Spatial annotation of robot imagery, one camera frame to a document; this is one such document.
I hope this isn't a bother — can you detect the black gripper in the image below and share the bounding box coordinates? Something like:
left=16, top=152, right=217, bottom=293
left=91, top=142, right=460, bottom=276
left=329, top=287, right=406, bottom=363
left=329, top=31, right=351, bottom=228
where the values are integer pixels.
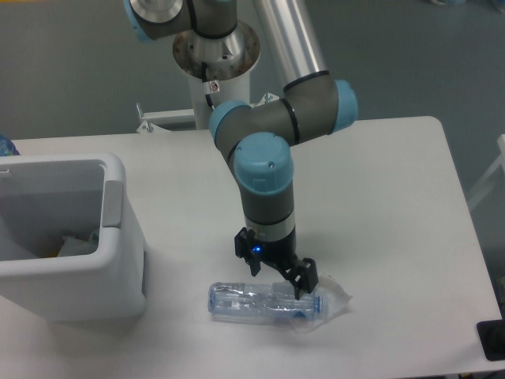
left=234, top=227, right=318, bottom=299

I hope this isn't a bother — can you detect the crushed clear plastic bottle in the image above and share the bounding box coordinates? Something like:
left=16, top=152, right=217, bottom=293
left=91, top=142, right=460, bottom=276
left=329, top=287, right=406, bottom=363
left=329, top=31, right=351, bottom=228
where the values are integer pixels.
left=208, top=282, right=327, bottom=325

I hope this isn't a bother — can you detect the clear plastic wrapper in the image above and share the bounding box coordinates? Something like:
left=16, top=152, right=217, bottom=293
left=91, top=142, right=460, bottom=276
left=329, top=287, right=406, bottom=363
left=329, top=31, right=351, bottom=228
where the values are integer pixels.
left=273, top=276, right=352, bottom=333

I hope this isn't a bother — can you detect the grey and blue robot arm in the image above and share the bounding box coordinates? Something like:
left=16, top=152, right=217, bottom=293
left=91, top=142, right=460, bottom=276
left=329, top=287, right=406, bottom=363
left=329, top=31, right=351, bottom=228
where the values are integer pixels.
left=124, top=1, right=358, bottom=298

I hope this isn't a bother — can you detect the trash inside can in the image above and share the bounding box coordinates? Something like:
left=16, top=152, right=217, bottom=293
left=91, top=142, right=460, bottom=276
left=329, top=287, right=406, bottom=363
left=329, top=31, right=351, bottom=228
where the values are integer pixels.
left=48, top=229, right=99, bottom=257

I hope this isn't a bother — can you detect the white trash can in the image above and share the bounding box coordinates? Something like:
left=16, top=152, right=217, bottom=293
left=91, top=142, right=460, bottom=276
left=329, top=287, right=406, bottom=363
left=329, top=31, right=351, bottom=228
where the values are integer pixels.
left=1, top=152, right=147, bottom=321

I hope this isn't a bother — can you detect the black device at table edge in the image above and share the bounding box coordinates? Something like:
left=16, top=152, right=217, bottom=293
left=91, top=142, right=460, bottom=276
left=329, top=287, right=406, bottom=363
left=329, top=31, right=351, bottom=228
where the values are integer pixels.
left=477, top=319, right=504, bottom=362

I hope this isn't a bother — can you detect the blue patterned object at left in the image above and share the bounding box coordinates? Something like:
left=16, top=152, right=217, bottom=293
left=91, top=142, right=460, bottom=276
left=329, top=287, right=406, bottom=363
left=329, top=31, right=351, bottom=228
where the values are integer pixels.
left=0, top=135, right=20, bottom=156

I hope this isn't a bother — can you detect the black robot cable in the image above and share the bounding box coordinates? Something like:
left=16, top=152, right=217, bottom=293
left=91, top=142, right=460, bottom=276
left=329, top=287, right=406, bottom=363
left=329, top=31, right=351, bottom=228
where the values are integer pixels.
left=200, top=61, right=226, bottom=130

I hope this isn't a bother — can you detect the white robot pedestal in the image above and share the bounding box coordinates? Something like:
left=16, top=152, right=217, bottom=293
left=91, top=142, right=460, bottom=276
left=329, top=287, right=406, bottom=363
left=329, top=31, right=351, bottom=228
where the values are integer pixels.
left=137, top=21, right=279, bottom=133

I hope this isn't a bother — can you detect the white frame at right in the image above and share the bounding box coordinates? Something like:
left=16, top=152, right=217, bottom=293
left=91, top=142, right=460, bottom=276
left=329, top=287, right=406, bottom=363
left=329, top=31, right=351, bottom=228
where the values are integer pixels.
left=466, top=134, right=504, bottom=212

